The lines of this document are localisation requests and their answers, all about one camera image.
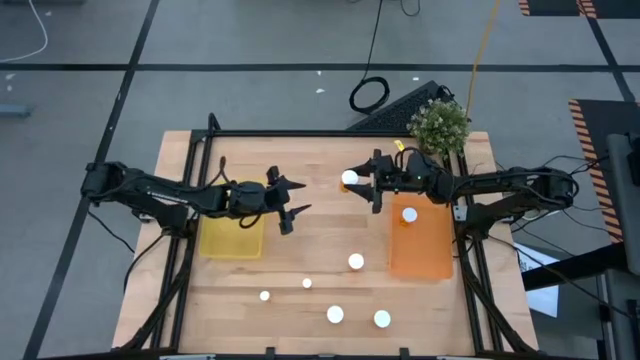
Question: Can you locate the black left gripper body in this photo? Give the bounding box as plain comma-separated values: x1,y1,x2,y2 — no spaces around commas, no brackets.
227,165,295,237

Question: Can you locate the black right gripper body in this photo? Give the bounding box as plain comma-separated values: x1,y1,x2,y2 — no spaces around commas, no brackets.
370,147,454,215

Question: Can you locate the translucent yellow plastic bin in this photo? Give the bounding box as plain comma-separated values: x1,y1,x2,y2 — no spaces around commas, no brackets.
198,179,266,260

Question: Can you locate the translucent orange plastic bin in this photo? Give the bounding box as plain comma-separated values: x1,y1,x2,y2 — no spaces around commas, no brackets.
388,192,455,280

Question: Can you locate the green artificial potted plant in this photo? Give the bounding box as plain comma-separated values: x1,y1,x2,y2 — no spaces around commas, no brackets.
406,97,472,159

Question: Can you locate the black perforated panel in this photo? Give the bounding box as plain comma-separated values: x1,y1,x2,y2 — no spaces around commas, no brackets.
345,79,454,133

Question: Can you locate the white board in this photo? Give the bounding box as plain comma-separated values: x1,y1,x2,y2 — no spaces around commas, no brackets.
512,241,561,319

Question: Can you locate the black bar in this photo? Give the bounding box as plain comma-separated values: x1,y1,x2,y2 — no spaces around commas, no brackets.
521,241,630,292

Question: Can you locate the large hazard-striped black mat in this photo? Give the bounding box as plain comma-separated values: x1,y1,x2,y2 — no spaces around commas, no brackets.
568,98,640,245

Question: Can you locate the grey cart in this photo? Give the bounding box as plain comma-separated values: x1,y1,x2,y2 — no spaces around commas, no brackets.
597,132,640,360

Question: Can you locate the small hazard-striped black mat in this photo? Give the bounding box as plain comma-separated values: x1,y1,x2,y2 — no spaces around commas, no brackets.
517,0,640,20

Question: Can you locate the grey floor block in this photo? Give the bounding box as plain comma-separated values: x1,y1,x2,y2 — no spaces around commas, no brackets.
0,103,32,119

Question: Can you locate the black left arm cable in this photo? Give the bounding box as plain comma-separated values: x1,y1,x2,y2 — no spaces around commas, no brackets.
213,155,265,230

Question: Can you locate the black aluminium table frame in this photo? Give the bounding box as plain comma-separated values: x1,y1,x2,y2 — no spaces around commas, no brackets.
117,112,539,360

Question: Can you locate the coiled black cable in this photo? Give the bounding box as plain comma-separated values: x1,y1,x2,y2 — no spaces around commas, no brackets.
348,0,391,115

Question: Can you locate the yellow cable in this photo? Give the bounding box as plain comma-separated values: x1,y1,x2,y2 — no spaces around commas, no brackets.
464,0,503,119

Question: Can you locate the white floor cable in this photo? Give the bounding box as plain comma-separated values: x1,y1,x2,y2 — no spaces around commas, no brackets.
0,0,50,65

